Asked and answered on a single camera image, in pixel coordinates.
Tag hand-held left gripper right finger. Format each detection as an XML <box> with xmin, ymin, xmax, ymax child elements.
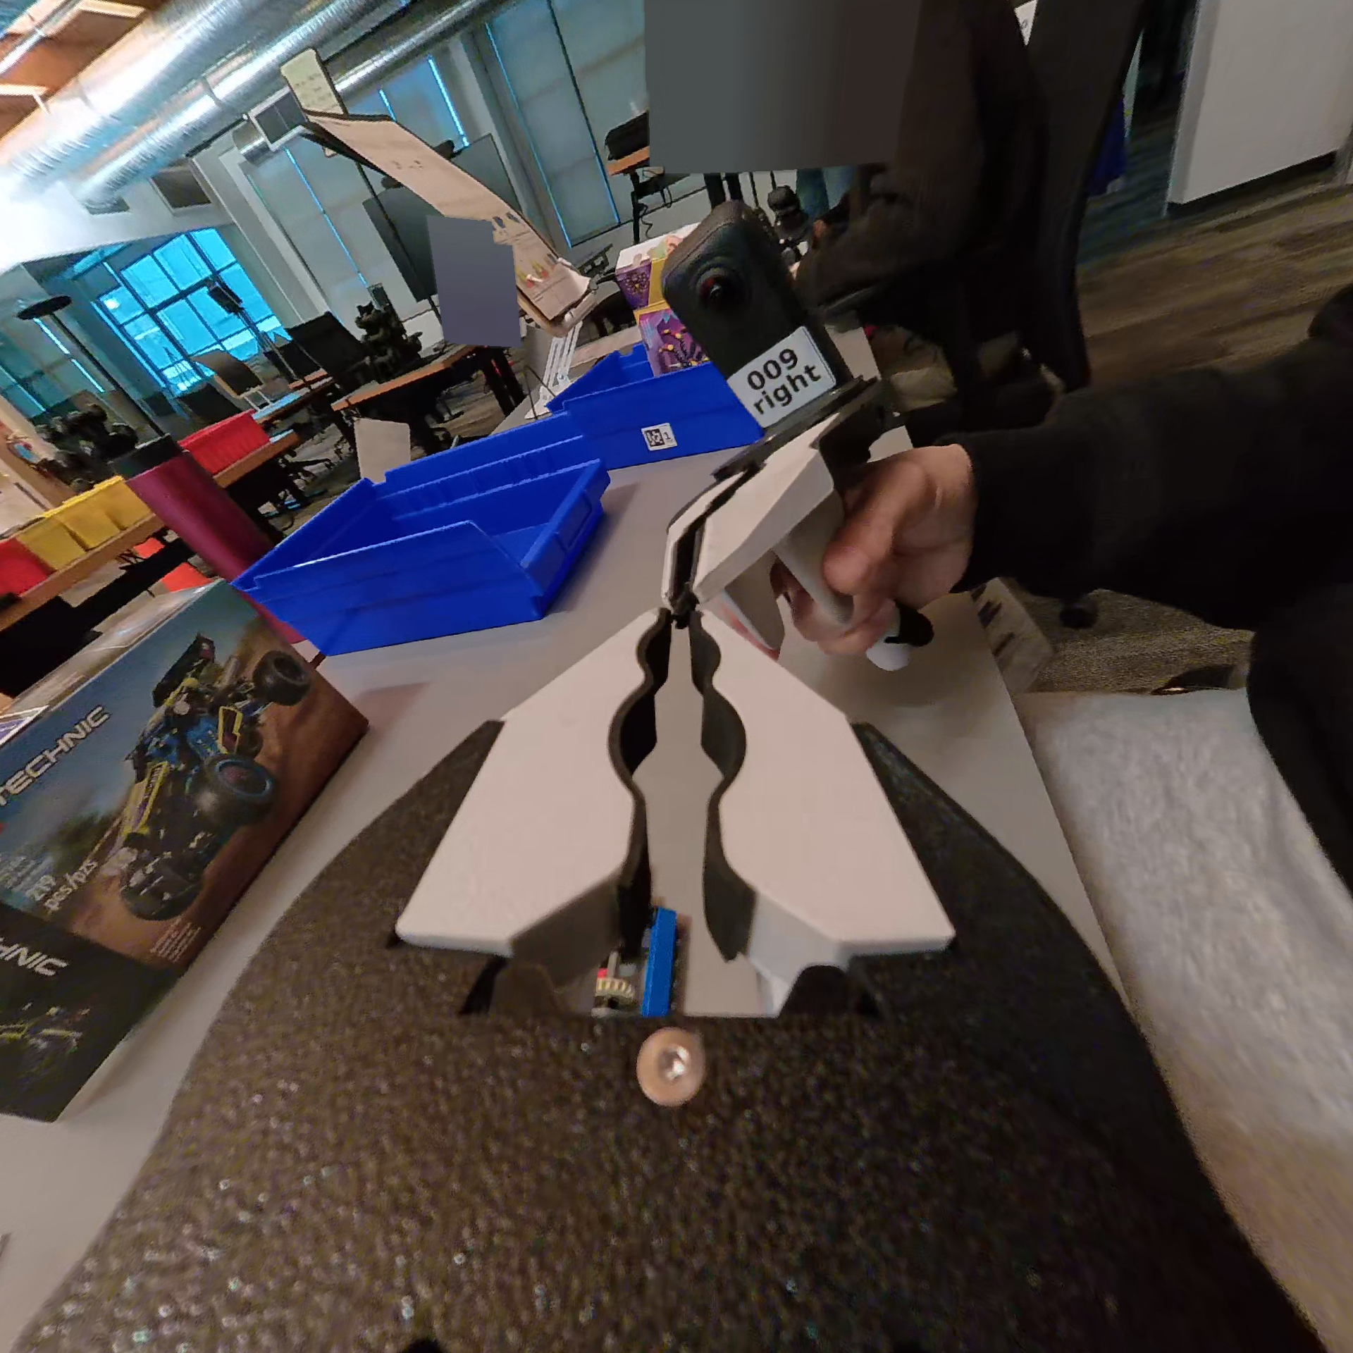
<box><xmin>677</xmin><ymin>627</ymin><xmax>961</xmax><ymax>1018</ymax></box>

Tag toy car set box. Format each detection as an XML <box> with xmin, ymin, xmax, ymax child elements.
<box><xmin>0</xmin><ymin>576</ymin><xmax>372</xmax><ymax>1120</ymax></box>

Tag printed paper sheet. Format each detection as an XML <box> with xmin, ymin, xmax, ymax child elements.
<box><xmin>970</xmin><ymin>576</ymin><xmax>1044</xmax><ymax>694</ymax></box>

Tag white poster stand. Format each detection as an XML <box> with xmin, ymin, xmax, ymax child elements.
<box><xmin>529</xmin><ymin>324</ymin><xmax>587</xmax><ymax>415</ymax></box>

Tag silver ventilation duct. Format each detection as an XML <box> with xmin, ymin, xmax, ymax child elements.
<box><xmin>0</xmin><ymin>0</ymin><xmax>590</xmax><ymax>203</ymax></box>

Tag white card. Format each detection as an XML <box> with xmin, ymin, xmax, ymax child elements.
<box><xmin>358</xmin><ymin>415</ymin><xmax>407</xmax><ymax>484</ymax></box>

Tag instruction poster on cardboard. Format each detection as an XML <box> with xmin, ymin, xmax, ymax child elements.
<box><xmin>279</xmin><ymin>51</ymin><xmax>599</xmax><ymax>328</ymax></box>

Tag person's right forearm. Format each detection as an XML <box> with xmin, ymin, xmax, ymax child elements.
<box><xmin>942</xmin><ymin>287</ymin><xmax>1353</xmax><ymax>598</ymax></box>

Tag person's right hand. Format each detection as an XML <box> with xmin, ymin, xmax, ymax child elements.
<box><xmin>777</xmin><ymin>442</ymin><xmax>973</xmax><ymax>658</ymax></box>

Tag wooden office desk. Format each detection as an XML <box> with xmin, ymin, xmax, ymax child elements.
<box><xmin>244</xmin><ymin>347</ymin><xmax>529</xmax><ymax>457</ymax></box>

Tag purple printed box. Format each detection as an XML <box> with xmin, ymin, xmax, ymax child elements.
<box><xmin>616</xmin><ymin>241</ymin><xmax>711</xmax><ymax>377</ymax></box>

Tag yellow plastic bin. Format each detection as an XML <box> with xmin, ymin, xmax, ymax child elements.
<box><xmin>17</xmin><ymin>472</ymin><xmax>156</xmax><ymax>564</ymax></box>

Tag blue plastic bin with tag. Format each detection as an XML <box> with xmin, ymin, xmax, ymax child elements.
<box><xmin>548</xmin><ymin>347</ymin><xmax>764</xmax><ymax>472</ymax></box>

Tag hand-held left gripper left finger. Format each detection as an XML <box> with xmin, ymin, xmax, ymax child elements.
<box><xmin>395</xmin><ymin>607</ymin><xmax>677</xmax><ymax>963</ymax></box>

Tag person's body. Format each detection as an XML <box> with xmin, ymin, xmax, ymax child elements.
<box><xmin>1246</xmin><ymin>569</ymin><xmax>1353</xmax><ymax>901</ymax></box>

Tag small lego assembly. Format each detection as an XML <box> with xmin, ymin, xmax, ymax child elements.
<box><xmin>587</xmin><ymin>903</ymin><xmax>685</xmax><ymax>1018</ymax></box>

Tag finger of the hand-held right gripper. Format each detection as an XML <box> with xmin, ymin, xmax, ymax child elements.
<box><xmin>658</xmin><ymin>468</ymin><xmax>743</xmax><ymax>627</ymax></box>
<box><xmin>687</xmin><ymin>442</ymin><xmax>833</xmax><ymax>604</ymax></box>

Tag dark red tumbler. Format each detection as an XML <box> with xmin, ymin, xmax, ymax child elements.
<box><xmin>111</xmin><ymin>442</ymin><xmax>264</xmax><ymax>604</ymax></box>

